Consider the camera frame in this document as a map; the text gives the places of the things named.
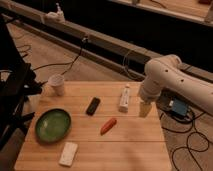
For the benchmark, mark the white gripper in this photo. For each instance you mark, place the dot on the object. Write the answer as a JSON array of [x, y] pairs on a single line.
[[148, 92]]

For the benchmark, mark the green ceramic bowl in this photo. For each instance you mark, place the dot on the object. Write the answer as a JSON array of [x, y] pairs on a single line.
[[52, 125]]

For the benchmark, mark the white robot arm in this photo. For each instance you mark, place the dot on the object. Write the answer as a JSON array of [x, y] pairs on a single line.
[[164, 72]]

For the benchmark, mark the white tube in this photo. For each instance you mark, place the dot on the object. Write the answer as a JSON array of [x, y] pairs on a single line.
[[124, 100]]

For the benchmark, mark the blue electronics box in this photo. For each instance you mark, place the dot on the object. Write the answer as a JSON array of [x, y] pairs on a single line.
[[178, 107]]

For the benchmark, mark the orange carrot toy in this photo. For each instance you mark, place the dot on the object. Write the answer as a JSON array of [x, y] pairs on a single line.
[[108, 125]]

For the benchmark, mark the black rectangular remote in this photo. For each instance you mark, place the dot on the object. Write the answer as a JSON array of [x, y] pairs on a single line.
[[92, 106]]

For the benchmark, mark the white rectangular sponge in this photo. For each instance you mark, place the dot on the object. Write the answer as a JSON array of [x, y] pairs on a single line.
[[68, 154]]

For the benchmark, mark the white paper cup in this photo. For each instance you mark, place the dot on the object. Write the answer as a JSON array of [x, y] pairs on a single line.
[[56, 81]]

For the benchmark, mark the black tripod stand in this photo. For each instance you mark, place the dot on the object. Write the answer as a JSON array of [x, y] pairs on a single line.
[[17, 82]]

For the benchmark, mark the long metal rail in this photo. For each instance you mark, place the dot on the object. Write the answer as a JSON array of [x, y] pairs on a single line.
[[115, 29]]

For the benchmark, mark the white object on rail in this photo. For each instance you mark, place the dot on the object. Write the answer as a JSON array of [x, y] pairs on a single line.
[[56, 16]]

